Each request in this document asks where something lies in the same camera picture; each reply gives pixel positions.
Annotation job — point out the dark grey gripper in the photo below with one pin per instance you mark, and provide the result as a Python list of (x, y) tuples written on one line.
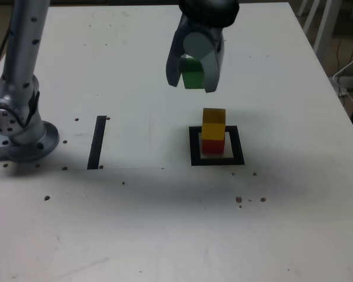
[(216, 33)]

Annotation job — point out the green cube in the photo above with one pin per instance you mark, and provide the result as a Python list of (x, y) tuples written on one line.
[(192, 77)]

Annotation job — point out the yellow cube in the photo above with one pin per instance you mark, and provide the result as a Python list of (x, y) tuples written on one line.
[(213, 129)]

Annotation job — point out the red cube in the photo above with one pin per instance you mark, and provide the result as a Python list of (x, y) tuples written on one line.
[(213, 147)]

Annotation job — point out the black tape square outline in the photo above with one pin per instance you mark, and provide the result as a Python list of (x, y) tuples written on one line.
[(195, 147)]

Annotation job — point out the black tape strip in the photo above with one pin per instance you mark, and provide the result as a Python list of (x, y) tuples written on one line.
[(96, 144)]

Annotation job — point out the white metal furniture frame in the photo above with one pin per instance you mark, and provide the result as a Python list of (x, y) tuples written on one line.
[(324, 20)]

